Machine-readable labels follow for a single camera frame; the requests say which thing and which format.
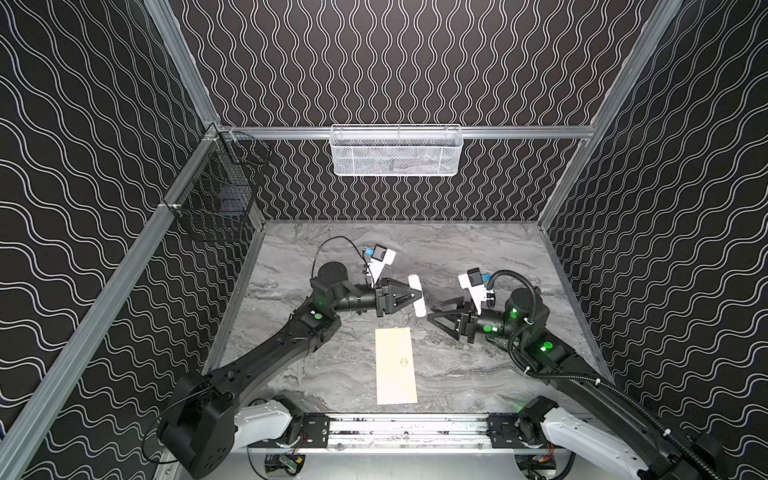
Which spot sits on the black wire basket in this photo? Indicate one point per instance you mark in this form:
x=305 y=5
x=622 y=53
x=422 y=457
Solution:
x=215 y=206

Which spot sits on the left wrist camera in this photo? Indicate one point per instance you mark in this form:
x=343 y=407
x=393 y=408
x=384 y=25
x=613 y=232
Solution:
x=377 y=258

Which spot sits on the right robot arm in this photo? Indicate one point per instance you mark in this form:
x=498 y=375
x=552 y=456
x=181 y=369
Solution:
x=630 y=442

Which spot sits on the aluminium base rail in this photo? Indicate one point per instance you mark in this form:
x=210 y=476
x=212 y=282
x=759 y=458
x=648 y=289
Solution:
x=408 y=431

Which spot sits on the white wire mesh basket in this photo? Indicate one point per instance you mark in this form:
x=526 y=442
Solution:
x=389 y=150

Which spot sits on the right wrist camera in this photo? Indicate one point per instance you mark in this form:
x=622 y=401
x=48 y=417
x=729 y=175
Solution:
x=476 y=283

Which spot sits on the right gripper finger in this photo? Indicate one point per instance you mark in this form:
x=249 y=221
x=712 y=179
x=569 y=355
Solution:
x=452 y=306
x=453 y=325

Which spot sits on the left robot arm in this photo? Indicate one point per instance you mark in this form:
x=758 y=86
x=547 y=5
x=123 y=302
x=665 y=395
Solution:
x=211 y=414

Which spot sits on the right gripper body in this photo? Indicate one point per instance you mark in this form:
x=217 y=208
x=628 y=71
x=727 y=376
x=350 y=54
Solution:
x=465 y=323

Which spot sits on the cream envelope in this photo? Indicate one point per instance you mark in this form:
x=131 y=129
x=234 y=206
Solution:
x=395 y=371

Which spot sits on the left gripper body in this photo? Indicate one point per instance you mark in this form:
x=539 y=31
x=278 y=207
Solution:
x=384 y=296

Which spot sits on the white glue stick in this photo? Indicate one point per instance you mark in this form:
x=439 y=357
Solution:
x=419 y=303

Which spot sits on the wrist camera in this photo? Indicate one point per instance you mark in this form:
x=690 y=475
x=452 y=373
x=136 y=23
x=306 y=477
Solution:
x=476 y=283
x=377 y=258

